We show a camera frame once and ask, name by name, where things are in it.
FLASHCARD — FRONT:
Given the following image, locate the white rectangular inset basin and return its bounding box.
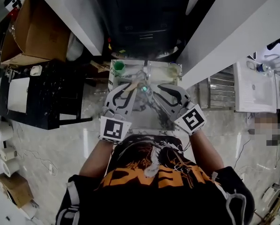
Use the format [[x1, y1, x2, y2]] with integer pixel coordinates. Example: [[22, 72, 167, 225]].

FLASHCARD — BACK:
[[7, 77, 30, 113]]

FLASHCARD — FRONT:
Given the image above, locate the red canister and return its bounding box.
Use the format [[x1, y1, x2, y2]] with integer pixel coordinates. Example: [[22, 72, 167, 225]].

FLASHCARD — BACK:
[[7, 7, 21, 21]]

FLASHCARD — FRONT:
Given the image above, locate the black speckled vanity cabinet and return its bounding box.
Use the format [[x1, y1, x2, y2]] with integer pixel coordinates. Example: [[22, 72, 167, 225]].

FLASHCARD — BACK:
[[0, 60, 93, 130]]

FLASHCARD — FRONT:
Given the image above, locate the green cup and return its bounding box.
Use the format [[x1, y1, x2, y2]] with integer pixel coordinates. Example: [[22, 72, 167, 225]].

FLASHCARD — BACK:
[[113, 61, 126, 77]]

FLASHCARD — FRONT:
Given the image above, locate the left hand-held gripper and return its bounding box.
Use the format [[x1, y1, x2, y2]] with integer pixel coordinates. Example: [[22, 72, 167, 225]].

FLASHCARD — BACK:
[[98, 83, 141, 143]]

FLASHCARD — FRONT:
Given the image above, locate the small chrome tap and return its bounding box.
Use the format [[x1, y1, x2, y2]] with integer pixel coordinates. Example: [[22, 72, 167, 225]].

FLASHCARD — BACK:
[[5, 68, 15, 83]]

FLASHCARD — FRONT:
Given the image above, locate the white square ceramic sink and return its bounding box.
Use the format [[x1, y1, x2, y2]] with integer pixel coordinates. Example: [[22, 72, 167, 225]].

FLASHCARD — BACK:
[[233, 61, 278, 113]]

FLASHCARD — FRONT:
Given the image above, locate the translucent tumbler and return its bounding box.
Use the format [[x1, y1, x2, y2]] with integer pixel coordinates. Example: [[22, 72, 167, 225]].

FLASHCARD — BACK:
[[168, 63, 181, 77]]

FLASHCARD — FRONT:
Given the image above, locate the white ceramic fixture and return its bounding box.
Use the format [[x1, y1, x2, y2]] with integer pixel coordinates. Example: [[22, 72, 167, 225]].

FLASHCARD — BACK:
[[67, 31, 84, 62]]

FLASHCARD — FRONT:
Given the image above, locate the person's right forearm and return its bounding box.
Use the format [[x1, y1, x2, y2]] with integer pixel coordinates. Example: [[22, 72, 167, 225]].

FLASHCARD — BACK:
[[189, 129, 225, 173]]

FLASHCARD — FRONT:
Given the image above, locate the small cardboard box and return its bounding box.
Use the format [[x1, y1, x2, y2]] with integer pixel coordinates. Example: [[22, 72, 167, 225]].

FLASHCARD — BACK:
[[0, 172, 35, 208]]

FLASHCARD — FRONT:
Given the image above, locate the person's left forearm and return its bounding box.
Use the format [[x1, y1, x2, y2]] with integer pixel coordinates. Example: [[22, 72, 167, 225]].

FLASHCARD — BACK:
[[78, 139, 114, 179]]

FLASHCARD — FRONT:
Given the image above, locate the black drawer cabinet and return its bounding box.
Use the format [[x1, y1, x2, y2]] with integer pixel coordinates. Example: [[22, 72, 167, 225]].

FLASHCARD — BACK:
[[91, 0, 189, 60]]

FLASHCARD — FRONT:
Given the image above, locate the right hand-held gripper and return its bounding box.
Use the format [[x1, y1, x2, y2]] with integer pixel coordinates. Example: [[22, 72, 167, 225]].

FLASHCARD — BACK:
[[153, 84, 206, 135]]

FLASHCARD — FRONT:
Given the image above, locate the large open cardboard box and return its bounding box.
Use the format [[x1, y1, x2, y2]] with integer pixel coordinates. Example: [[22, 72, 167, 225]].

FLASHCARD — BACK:
[[0, 0, 71, 65]]

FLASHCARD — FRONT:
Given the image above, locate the marble pattern sink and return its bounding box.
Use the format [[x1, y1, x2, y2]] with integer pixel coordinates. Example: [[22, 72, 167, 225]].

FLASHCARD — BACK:
[[108, 59, 183, 135]]

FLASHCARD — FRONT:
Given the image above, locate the steel bar rack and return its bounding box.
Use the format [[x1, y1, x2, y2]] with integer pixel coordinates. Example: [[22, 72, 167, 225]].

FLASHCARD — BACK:
[[198, 64, 236, 110]]

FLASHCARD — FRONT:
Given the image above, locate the black orange print t-shirt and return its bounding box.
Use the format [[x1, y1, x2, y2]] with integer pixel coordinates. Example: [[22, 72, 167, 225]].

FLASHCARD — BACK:
[[55, 134, 255, 225]]

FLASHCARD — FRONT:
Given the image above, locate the chrome sink faucet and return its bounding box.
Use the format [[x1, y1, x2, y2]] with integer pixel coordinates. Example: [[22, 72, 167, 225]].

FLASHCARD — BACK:
[[143, 60, 153, 80]]

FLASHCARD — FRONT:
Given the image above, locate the small white soap dish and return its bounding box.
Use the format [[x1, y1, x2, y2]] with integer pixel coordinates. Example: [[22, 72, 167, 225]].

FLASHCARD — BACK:
[[29, 65, 43, 76]]

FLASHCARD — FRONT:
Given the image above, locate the large white paper roll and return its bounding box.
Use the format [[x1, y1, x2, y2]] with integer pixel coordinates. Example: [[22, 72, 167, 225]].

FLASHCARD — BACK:
[[0, 159, 20, 178]]

